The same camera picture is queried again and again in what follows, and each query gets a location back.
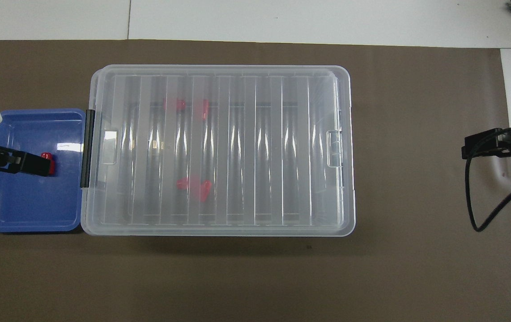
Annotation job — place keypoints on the blue plastic tray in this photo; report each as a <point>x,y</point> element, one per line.
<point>31,201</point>

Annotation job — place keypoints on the brown table mat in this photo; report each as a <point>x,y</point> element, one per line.
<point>255,277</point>

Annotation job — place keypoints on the clear ribbed plastic lid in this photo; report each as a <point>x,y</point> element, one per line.
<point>219,147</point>

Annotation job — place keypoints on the clear plastic storage box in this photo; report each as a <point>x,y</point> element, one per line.
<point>237,214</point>

